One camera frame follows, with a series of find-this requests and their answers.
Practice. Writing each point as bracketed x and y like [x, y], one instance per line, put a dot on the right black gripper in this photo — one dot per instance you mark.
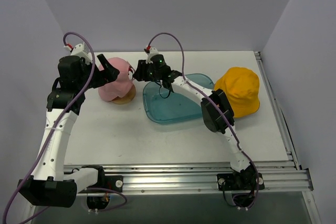
[143, 70]

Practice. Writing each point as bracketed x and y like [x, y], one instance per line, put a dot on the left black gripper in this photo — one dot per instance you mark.
[99, 76]

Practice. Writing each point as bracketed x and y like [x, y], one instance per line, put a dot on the pink baseball cap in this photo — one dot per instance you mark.
[121, 86]

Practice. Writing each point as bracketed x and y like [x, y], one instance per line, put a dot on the yellow bucket hat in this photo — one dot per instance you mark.
[241, 86]

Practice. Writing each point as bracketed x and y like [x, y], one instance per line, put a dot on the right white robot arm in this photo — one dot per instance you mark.
[216, 110]

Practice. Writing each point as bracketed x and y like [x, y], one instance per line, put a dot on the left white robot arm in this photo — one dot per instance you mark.
[47, 185]

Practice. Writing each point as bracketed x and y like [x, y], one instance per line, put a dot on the wooden head hat stand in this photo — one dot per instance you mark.
[127, 98]

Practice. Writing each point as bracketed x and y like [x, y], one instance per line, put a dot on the teal plastic tray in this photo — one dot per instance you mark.
[182, 104]

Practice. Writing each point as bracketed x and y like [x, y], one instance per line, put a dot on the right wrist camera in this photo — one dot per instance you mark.
[150, 52]

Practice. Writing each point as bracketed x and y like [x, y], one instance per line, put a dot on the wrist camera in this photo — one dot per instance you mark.
[150, 52]
[81, 50]

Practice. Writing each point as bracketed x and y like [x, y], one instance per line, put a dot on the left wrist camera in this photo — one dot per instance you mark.
[81, 50]

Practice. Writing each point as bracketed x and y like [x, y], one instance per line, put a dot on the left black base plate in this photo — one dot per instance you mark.
[114, 182]

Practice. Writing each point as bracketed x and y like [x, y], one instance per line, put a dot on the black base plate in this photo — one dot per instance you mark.
[114, 182]
[226, 181]

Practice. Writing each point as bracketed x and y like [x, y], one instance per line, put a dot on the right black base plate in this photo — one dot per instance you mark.
[226, 181]

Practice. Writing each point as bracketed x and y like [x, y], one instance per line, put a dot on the aluminium mounting rail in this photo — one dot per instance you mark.
[201, 178]

